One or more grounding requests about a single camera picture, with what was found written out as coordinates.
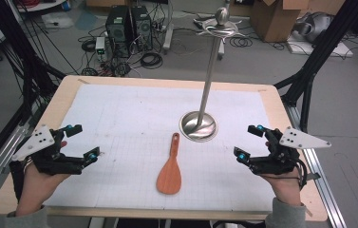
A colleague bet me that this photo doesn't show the metal bracelet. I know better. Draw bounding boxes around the metal bracelet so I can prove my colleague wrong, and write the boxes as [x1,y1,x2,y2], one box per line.
[23,156,34,174]

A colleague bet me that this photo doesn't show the person's right hand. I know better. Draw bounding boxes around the person's right hand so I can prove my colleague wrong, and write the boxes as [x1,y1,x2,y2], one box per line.
[258,141,303,207]

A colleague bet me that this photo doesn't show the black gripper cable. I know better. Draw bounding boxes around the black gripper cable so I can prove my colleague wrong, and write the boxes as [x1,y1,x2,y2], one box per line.
[294,156,322,191]

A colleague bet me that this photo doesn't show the white grid mat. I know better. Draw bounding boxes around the white grid mat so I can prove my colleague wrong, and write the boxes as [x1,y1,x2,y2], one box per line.
[43,84,277,213]

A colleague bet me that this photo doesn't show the coiled black cable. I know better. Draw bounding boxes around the coiled black cable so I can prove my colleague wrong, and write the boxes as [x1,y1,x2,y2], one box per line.
[81,39,97,53]
[229,35,254,48]
[140,51,164,70]

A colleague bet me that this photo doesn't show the black wrist strap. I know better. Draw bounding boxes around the black wrist strap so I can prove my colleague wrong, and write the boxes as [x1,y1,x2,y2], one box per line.
[9,160,26,202]

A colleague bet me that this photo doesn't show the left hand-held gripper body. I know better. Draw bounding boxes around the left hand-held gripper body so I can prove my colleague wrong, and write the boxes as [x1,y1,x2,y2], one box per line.
[9,123,85,176]

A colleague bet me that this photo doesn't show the white flat board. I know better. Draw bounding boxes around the white flat board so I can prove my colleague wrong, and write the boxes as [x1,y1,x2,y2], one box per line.
[286,32,354,59]

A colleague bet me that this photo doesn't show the cardboard box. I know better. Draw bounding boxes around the cardboard box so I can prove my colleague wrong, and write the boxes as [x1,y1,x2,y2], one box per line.
[250,0,311,43]

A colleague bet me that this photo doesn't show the black computer tower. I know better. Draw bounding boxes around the black computer tower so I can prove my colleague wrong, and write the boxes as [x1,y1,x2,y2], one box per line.
[131,5,154,52]
[104,5,134,59]

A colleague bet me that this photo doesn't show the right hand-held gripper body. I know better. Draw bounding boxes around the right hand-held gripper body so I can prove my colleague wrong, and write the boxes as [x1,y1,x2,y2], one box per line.
[249,126,332,177]

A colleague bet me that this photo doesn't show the grey bag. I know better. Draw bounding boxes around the grey bag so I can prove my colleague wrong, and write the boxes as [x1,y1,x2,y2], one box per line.
[293,11,334,44]

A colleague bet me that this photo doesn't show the person's left hand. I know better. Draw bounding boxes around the person's left hand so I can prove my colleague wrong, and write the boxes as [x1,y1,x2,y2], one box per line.
[14,141,73,217]

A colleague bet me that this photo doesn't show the wooden rice spatula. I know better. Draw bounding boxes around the wooden rice spatula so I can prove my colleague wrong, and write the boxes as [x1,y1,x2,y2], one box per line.
[156,132,182,196]

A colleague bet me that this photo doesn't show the small grey power supply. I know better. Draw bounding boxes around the small grey power supply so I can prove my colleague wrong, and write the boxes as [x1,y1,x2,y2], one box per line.
[95,36,108,63]

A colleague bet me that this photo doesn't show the metal utensil stand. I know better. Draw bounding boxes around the metal utensil stand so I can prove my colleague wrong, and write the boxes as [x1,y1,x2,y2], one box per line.
[179,7,242,143]

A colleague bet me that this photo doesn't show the black metal frame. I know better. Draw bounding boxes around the black metal frame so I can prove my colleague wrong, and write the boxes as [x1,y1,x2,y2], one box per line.
[0,0,67,180]
[274,0,358,134]

